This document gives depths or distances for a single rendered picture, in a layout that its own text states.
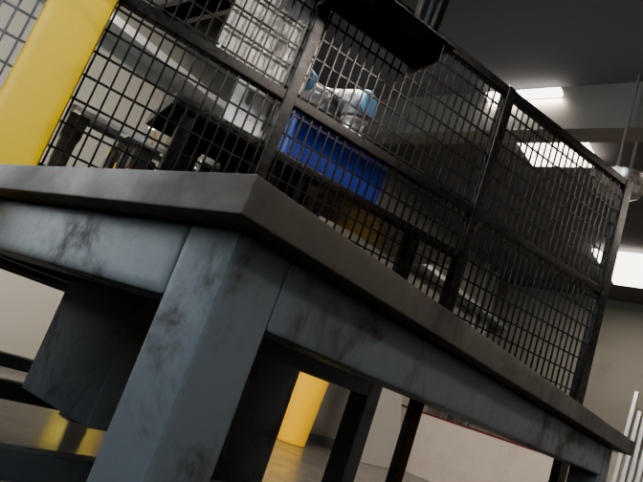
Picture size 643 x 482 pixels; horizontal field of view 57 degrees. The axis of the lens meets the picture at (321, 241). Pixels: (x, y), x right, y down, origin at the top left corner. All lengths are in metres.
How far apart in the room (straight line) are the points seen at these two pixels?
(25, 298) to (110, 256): 4.00
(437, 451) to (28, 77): 6.80
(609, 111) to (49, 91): 4.16
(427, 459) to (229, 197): 7.09
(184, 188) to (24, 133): 0.57
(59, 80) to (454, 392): 0.84
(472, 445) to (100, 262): 6.76
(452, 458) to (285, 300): 6.83
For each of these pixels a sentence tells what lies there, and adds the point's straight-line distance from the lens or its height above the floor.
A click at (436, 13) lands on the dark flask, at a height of 1.49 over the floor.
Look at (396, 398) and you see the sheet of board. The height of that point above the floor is 0.76.
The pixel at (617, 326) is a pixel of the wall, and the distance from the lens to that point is 10.09.
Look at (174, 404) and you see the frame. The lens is 0.57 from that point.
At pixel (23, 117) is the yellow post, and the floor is 0.80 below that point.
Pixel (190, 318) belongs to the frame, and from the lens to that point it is 0.58.
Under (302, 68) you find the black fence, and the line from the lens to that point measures 1.46.
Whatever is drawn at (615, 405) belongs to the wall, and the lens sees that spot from 9.83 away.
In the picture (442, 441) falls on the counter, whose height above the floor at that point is 0.47.
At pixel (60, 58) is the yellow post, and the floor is 0.92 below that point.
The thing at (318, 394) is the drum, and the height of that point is 0.51.
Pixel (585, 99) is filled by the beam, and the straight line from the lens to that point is 4.94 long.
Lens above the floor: 0.54
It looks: 13 degrees up
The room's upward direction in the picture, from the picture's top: 20 degrees clockwise
